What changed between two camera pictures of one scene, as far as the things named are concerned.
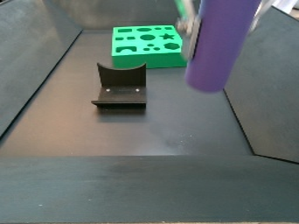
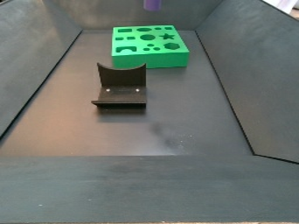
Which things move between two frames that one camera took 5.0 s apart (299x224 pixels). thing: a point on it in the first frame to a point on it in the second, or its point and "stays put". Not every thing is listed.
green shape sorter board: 154,45 stays put
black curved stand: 123,87 stays put
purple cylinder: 226,23 to 152,5
